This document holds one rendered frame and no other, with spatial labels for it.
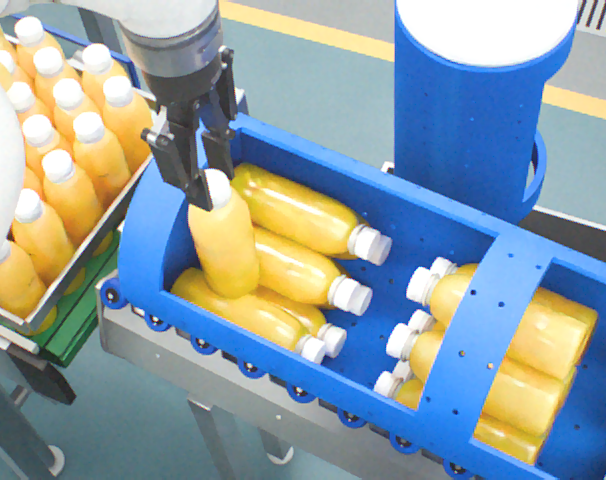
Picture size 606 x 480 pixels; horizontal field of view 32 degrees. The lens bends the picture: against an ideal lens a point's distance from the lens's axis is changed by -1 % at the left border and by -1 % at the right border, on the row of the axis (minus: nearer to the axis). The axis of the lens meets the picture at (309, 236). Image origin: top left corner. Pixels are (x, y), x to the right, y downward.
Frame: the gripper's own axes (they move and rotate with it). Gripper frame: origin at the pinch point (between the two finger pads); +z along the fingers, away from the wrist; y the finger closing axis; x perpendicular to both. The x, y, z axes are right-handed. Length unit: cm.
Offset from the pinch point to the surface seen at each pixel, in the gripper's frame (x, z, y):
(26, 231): 29.0, 24.7, -6.1
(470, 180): -13, 57, 49
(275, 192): -0.7, 17.3, 10.4
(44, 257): 27.6, 30.0, -6.4
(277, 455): 9, 126, 10
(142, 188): 10.2, 9.2, -0.6
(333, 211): -8.5, 17.4, 11.3
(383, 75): 39, 131, 119
